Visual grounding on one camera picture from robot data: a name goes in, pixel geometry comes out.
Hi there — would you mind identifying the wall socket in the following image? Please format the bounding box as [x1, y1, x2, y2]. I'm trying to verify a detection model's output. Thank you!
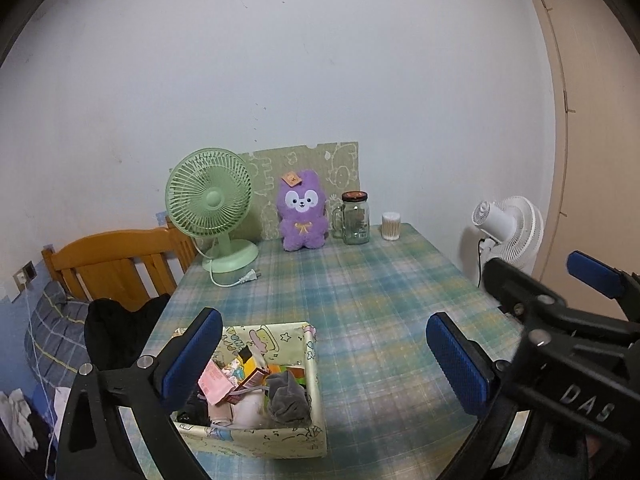
[13, 260, 37, 290]

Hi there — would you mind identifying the yellow cartoon pouch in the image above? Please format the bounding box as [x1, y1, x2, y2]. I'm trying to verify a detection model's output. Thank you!
[222, 346, 270, 388]

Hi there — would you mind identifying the white standing fan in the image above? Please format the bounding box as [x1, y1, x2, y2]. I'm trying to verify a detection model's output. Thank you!
[471, 195, 544, 285]

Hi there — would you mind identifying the dark grey sock bundle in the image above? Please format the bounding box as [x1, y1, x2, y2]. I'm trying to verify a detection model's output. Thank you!
[266, 370, 311, 426]

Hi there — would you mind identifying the cotton swab container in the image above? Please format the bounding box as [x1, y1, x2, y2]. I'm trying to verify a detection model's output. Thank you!
[380, 211, 401, 242]

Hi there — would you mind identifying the blue plaid pillow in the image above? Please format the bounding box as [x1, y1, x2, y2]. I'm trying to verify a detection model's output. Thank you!
[24, 281, 89, 390]

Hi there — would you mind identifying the yellow birthday storage box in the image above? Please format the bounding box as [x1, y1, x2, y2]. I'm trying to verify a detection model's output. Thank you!
[172, 322, 326, 458]

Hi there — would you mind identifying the white towel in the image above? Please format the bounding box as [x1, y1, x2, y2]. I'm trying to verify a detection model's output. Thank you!
[208, 390, 269, 429]

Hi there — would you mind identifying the beige door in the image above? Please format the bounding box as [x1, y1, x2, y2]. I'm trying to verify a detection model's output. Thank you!
[519, 0, 640, 321]

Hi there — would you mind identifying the green patterned cardboard sheet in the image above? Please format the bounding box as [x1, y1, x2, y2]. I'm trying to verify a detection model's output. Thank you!
[231, 141, 360, 242]

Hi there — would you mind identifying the green desk fan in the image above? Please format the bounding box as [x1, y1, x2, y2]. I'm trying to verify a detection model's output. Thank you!
[165, 148, 259, 288]

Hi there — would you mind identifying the white clothes pile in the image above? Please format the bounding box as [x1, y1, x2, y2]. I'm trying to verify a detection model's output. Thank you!
[1, 387, 70, 458]

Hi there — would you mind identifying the purple plush bear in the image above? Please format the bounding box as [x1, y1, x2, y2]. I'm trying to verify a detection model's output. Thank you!
[277, 169, 330, 252]

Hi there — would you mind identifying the pink packet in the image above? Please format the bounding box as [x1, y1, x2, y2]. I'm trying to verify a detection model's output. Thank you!
[198, 360, 236, 405]

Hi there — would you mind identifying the plaid tablecloth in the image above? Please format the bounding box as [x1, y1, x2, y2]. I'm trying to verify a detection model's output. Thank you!
[119, 222, 532, 480]

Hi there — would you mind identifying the glass jar with lid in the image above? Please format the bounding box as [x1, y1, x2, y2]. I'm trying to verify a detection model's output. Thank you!
[342, 191, 370, 245]

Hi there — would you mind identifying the glass mug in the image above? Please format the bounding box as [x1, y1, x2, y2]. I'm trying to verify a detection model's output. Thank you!
[330, 200, 344, 240]

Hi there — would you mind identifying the black office chair back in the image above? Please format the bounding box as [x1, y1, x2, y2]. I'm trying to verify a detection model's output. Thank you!
[84, 294, 170, 370]

